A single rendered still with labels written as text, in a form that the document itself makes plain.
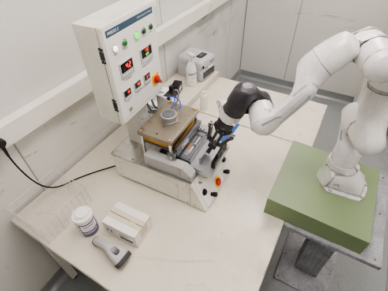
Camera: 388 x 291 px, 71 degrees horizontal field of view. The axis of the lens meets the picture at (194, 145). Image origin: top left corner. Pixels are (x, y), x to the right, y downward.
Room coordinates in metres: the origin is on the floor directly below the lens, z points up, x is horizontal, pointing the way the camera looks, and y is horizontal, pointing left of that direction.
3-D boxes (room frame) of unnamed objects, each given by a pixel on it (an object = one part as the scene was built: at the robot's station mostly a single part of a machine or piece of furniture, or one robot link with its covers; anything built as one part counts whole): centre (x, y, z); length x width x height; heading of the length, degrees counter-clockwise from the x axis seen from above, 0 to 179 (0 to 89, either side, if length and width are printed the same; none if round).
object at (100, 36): (1.09, 0.27, 1.25); 0.33 x 0.16 x 0.64; 152
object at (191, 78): (1.84, 0.00, 0.92); 0.09 x 0.08 x 0.25; 33
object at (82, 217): (0.65, 0.50, 0.83); 0.09 x 0.09 x 0.15
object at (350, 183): (0.80, -0.70, 0.93); 0.22 x 0.19 x 0.14; 55
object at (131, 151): (1.03, 0.14, 0.93); 0.46 x 0.35 x 0.01; 62
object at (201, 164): (0.95, 0.00, 0.97); 0.30 x 0.22 x 0.08; 62
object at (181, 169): (0.85, 0.12, 0.97); 0.25 x 0.05 x 0.07; 62
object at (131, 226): (0.65, 0.31, 0.80); 0.19 x 0.13 x 0.09; 59
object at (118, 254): (0.54, 0.38, 0.79); 0.20 x 0.08 x 0.08; 59
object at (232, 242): (1.15, -0.03, 0.37); 1.70 x 1.16 x 0.75; 149
